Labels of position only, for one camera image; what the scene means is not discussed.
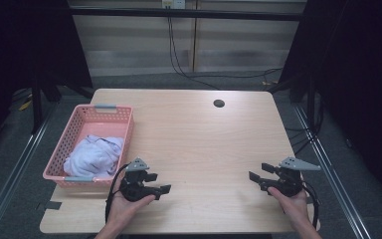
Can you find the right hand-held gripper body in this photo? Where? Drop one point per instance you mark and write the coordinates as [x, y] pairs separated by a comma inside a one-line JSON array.
[[290, 181]]

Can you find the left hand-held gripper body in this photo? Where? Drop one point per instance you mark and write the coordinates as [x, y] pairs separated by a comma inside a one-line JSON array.
[[133, 189]]

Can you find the pale lavender printed towel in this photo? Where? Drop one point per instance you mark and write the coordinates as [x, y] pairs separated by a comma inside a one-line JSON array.
[[93, 156]]

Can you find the pink perforated plastic basket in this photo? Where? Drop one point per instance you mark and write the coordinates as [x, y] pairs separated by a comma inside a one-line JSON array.
[[99, 127]]

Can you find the person's left hand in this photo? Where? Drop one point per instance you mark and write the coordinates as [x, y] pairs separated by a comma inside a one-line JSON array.
[[126, 207]]

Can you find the person's right hand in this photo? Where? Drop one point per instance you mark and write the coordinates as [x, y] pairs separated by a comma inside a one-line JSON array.
[[293, 207]]

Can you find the black tape strip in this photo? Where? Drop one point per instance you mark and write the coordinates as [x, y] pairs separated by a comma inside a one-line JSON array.
[[53, 205]]

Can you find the black curtain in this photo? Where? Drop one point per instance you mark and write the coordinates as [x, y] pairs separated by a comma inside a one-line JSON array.
[[358, 83], [23, 46]]

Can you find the black metal stand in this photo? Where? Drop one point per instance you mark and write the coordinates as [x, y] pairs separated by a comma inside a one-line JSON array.
[[37, 106]]

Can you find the yellow object on floor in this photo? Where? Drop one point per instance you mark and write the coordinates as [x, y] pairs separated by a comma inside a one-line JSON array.
[[25, 105]]

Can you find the black horizontal metal bar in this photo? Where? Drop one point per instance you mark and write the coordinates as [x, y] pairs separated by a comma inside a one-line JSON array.
[[185, 14]]

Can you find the metal floor rail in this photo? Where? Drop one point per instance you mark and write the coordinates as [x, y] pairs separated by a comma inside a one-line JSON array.
[[16, 169], [331, 169]]

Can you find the white wall power outlet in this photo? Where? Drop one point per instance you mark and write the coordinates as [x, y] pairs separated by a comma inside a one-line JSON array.
[[173, 3]]

